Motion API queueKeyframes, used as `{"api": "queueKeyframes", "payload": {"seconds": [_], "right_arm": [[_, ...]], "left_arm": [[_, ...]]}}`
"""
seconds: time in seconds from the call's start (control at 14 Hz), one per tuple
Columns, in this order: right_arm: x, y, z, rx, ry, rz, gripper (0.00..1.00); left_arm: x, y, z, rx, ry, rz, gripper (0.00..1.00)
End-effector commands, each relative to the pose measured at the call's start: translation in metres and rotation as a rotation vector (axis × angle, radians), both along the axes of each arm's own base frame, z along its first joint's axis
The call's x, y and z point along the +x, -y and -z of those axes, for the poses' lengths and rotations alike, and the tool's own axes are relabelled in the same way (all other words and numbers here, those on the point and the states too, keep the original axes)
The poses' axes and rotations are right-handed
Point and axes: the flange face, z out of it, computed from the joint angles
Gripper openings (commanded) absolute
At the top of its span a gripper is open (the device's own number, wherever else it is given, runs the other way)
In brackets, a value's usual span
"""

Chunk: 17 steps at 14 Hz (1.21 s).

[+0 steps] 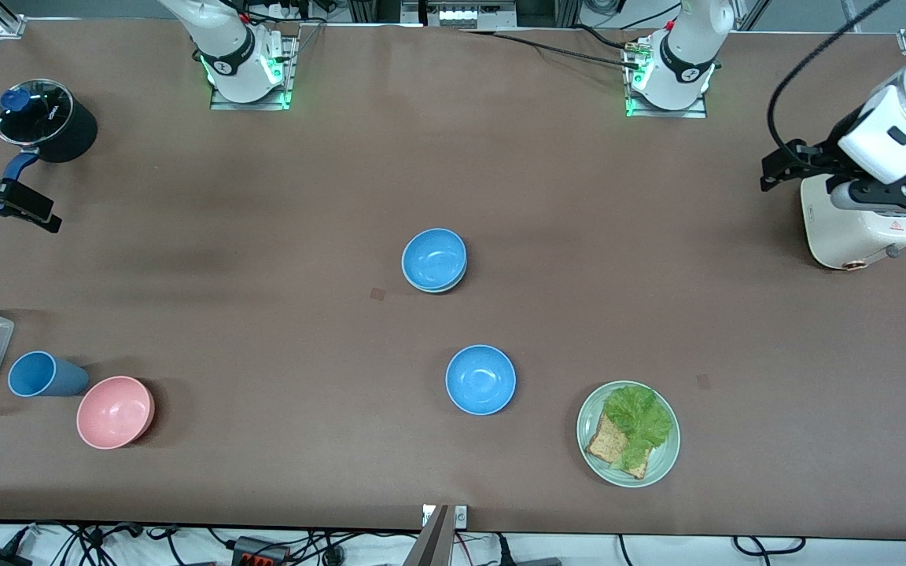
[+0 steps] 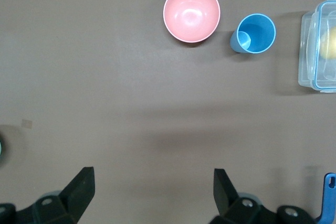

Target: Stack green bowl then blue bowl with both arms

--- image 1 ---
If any blue bowl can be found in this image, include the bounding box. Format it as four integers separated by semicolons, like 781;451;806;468
401;228;468;291
445;344;517;416

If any green bowl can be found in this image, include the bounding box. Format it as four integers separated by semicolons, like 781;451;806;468
404;269;469;295

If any pink bowl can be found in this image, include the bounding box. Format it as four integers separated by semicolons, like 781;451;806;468
76;376;156;450

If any white toaster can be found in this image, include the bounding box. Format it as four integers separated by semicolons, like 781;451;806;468
801;175;906;270

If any glass lid with blue knob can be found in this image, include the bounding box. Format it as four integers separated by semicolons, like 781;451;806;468
0;79;75;148

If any blue cup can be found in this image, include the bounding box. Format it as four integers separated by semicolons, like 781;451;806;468
8;351;90;398

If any green lettuce leaf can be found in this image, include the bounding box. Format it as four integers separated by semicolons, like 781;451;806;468
604;384;674;471

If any green plate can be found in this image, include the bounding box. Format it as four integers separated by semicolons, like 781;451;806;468
576;380;681;488

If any brown bread slice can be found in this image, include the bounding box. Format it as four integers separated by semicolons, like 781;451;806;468
585;413;650;480

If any white power strip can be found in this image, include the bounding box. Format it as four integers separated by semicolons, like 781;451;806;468
420;0;518;30

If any black adapter with red plugs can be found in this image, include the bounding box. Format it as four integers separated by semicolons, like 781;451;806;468
231;536;290;566

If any grey metal stand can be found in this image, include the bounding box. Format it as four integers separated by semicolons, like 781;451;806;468
403;505;452;566

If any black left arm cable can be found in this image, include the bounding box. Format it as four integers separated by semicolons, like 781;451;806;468
765;0;894;162

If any black pot with blue handle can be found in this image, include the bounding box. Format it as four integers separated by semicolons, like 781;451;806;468
0;79;98;215

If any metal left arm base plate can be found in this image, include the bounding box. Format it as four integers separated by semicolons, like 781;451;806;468
624;38;709;119

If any black table cable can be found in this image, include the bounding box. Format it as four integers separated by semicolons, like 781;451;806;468
459;26;646;72

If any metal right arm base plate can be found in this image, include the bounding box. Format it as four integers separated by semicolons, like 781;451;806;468
209;31;299;111

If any black looped floor cable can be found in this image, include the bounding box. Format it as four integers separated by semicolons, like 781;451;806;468
731;535;807;558

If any white table bracket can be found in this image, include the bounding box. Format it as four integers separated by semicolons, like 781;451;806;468
422;505;469;529

